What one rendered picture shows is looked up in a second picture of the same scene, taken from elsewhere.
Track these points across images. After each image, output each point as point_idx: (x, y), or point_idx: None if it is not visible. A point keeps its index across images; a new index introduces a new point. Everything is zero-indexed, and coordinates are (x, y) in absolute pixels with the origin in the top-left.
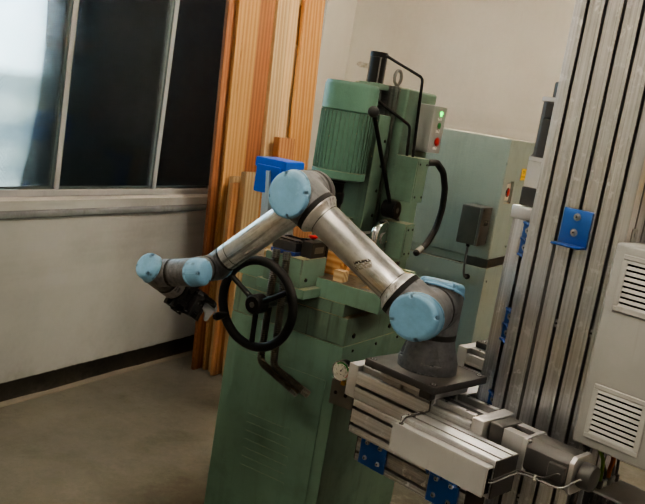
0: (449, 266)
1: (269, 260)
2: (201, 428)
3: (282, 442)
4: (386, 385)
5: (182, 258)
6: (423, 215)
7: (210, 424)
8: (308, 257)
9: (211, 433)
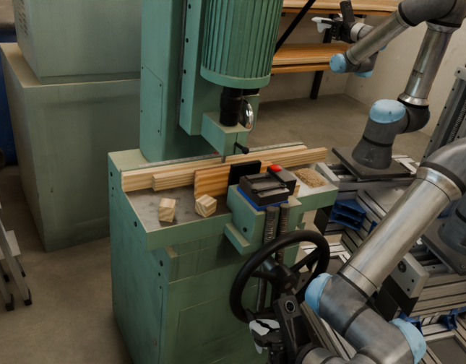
0: (139, 85)
1: (305, 233)
2: (0, 358)
3: (240, 339)
4: (455, 274)
5: (389, 347)
6: (104, 45)
7: None
8: (291, 194)
9: (17, 353)
